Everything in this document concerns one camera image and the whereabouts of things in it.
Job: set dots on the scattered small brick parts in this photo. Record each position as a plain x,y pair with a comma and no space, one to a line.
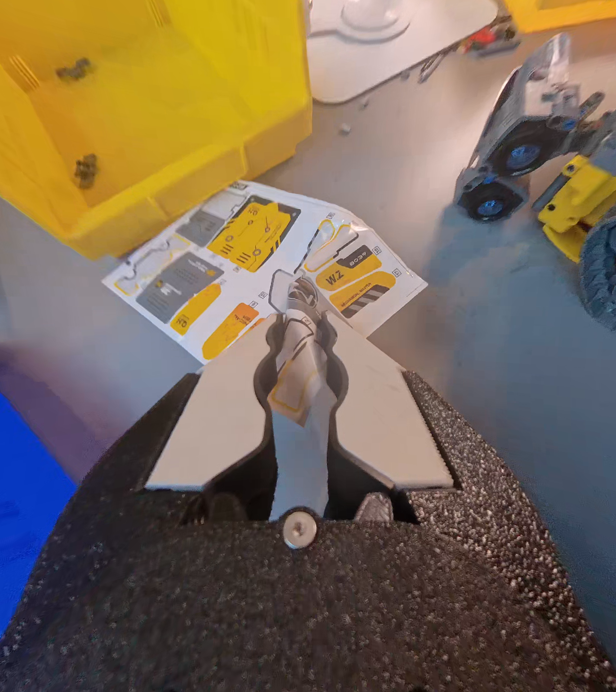
486,38

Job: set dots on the blue storage bin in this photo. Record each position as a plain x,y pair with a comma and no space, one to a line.
5,486

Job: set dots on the yellow tracked brick vehicle model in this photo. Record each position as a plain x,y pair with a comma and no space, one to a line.
610,216

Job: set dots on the sticker sheet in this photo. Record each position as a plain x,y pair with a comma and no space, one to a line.
232,259

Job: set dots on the large yellow storage bin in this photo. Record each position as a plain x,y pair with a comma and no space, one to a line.
573,13

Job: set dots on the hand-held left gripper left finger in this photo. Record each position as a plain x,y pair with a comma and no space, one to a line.
216,427

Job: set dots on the grey brick power module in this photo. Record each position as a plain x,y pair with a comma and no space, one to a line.
518,124

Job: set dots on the small dark brick part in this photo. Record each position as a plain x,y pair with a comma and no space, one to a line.
74,69
85,171

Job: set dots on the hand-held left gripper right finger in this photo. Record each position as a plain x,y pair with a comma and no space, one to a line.
389,427

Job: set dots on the book stand with white base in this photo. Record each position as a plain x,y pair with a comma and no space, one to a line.
373,59

